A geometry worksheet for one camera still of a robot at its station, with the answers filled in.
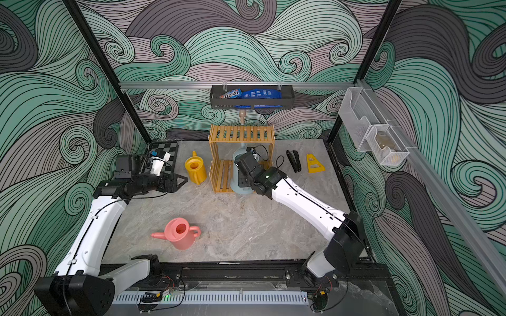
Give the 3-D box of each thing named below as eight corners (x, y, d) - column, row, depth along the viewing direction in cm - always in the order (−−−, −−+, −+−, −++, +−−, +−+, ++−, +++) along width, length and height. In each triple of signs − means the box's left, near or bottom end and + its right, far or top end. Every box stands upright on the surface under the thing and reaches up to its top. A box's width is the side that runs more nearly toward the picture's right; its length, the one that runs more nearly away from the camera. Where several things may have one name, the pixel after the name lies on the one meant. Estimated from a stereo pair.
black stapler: (289, 172, 107) (290, 170, 106) (286, 152, 117) (286, 150, 115) (301, 172, 107) (301, 169, 106) (296, 152, 117) (297, 150, 115)
